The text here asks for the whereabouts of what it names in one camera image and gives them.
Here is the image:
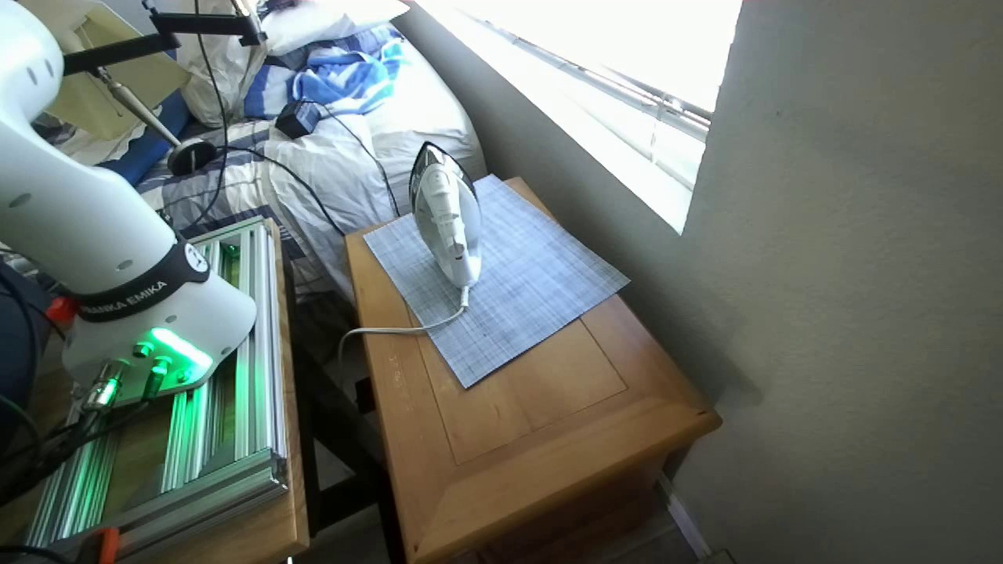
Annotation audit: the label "long black cable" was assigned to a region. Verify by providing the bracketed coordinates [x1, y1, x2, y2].
[166, 0, 351, 245]

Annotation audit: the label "yellow-green paper sheet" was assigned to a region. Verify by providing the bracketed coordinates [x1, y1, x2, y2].
[45, 8, 196, 147]

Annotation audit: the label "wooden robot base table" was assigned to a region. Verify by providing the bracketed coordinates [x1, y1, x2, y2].
[0, 212, 313, 564]

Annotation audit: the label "white iron power cord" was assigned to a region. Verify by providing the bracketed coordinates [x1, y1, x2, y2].
[335, 279, 472, 364]

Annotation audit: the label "aluminium extrusion mounting frame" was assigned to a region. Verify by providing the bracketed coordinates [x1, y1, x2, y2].
[20, 212, 293, 551]

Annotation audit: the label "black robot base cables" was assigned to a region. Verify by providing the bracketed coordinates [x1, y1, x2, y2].
[0, 247, 106, 509]

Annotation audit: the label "bright window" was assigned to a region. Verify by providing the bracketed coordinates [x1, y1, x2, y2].
[410, 0, 746, 234]

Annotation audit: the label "red stop button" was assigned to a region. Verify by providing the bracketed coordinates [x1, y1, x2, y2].
[45, 295, 79, 333]

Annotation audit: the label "white pressing iron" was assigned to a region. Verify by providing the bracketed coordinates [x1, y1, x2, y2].
[404, 139, 484, 297]

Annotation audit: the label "orange clamp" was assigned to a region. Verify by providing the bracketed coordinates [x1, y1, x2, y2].
[87, 526, 126, 564]

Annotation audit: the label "black round tripod foot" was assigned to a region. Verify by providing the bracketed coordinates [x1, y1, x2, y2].
[166, 139, 223, 178]

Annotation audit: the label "black tripod bar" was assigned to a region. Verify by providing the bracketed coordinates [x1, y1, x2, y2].
[58, 8, 262, 77]

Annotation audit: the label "wooden side table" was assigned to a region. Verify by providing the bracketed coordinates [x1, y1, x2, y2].
[340, 172, 723, 564]

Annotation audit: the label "dark blue fabric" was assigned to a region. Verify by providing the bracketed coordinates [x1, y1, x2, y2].
[99, 96, 193, 193]

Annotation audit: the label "grey checkered cloth mat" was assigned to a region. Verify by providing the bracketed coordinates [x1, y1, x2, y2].
[361, 172, 634, 391]

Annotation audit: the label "black power adapter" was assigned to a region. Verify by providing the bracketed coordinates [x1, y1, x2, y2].
[273, 100, 316, 140]

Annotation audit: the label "white pillow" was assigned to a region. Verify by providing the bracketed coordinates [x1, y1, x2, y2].
[257, 0, 412, 57]

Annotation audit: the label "blue white striped cloth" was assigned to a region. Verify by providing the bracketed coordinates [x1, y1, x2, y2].
[244, 26, 407, 135]

